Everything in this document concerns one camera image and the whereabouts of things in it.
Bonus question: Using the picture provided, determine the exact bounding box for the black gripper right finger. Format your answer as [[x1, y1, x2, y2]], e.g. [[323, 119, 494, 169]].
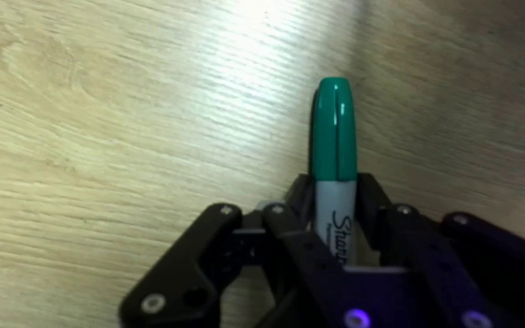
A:
[[356, 170, 525, 328]]

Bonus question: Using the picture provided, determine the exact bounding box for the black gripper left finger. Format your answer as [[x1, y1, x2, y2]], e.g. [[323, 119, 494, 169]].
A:
[[117, 170, 345, 328]]

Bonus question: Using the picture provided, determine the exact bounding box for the green Sharpie marker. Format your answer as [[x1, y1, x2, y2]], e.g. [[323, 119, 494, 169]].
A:
[[308, 74, 361, 269]]

